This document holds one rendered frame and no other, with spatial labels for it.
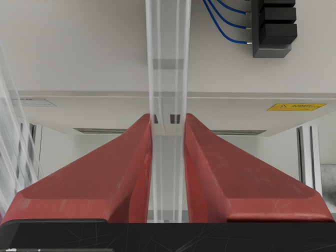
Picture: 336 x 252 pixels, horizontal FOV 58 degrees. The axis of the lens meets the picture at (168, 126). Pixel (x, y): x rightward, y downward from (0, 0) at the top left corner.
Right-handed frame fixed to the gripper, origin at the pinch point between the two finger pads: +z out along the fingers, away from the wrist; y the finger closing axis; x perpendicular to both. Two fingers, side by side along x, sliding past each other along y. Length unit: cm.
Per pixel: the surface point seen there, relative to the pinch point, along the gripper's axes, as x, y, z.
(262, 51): 10.2, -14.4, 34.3
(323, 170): 67, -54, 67
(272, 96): 17.8, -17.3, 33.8
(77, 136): 60, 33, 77
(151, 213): 11.7, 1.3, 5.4
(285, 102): 19.9, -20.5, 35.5
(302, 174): 48, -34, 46
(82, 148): 63, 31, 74
